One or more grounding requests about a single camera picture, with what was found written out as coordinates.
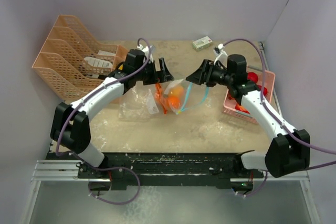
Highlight purple cable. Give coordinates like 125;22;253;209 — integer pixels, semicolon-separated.
55;37;154;205
216;38;336;198

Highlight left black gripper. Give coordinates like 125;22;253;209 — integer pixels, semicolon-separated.
134;58;173;86

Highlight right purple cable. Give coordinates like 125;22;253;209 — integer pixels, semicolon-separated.
216;38;336;198

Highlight red fake apple one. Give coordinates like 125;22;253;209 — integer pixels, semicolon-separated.
247;72;259;83

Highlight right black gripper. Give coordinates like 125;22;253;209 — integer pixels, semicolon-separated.
186;59;234;88

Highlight white packet in organizer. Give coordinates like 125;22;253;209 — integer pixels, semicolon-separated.
84;50;116;69

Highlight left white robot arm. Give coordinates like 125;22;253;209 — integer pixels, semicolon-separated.
50;48;174;178

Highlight pink perforated plastic basket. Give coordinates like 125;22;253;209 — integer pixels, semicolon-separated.
223;66;276;130

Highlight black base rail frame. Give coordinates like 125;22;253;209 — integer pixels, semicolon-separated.
31;152;308;190

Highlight zip bag of red apples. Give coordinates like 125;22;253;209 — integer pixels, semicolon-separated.
118;82;164;122

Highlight orange desk file organizer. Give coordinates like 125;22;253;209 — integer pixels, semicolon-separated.
32;15;128;101

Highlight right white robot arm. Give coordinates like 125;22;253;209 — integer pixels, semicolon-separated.
186;54;310;178

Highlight red fake apple two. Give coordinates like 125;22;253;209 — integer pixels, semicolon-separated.
259;85;268;96

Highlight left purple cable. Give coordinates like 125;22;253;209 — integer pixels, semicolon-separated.
55;37;154;205

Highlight small white red box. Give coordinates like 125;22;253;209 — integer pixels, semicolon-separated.
192;36;213;51

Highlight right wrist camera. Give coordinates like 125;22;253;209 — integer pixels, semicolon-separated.
213;44;228;64

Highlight zip bag of mixed fruit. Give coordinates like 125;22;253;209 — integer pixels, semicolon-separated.
155;79;209;115

